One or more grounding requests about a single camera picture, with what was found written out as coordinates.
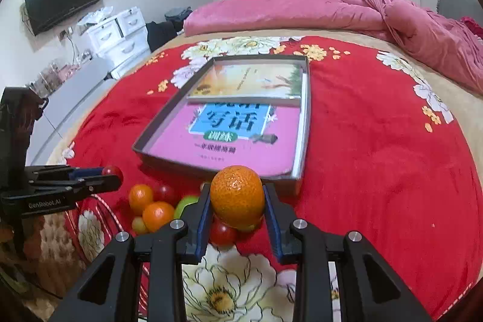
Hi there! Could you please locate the large red tomato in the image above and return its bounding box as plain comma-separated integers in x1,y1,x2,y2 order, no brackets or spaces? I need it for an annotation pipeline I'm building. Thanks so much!
101,165,123,184

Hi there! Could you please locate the large orange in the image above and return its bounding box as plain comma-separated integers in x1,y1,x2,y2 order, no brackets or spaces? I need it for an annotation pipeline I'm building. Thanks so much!
129,184,153,216

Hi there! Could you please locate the medium orange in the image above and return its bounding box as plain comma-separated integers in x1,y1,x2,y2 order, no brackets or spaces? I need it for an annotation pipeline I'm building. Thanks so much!
142,202,174,233

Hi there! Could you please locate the dark red cherry tomato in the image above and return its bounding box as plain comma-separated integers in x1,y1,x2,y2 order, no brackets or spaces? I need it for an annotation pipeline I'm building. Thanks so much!
153,185,178,207

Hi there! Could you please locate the elongated green fruit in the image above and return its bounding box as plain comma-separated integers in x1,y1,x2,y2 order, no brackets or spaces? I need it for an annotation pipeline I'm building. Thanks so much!
174,195,199,219

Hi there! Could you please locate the small orange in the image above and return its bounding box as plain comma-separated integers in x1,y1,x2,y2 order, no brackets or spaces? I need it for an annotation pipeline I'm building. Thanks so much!
210,165,265,232

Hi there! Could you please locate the small yellow-green fruit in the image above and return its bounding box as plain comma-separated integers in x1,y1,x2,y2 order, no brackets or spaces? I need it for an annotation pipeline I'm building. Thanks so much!
131,217,149,235

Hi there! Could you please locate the white drawer cabinet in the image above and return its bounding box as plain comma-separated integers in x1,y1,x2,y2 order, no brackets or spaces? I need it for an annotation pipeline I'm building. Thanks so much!
80,7,152,80

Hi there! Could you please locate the small red tomato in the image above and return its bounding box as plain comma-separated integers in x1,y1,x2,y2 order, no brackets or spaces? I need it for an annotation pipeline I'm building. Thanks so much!
210,217,237,248

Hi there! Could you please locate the grey cardboard tray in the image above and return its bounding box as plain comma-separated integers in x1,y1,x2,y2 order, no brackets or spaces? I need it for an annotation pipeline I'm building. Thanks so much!
133,54,310,195

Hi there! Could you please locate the red floral blanket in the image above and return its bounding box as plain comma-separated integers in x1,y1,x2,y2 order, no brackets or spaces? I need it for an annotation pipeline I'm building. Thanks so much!
60,36,482,318

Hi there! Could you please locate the black bag on floor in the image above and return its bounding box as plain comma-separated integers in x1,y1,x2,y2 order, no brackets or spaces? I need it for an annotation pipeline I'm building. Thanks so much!
146,7,192,52

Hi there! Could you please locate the pink chinese workbook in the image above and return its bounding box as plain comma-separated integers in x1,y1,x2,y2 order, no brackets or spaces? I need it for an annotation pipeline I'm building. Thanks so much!
143,103,300,177

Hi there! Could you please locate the yellow picture book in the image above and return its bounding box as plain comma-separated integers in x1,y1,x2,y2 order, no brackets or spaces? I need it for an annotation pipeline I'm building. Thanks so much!
187,63,303,106

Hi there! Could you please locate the red garment by pillow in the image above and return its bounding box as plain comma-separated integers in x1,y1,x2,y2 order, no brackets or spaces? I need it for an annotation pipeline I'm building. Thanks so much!
460,16,483,39

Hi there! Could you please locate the pink quilt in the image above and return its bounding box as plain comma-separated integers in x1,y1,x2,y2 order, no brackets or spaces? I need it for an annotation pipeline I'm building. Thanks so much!
184,0,482,93

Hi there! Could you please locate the grey headboard cushion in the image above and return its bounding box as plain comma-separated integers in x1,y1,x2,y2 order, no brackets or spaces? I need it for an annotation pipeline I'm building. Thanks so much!
436,0,483,25

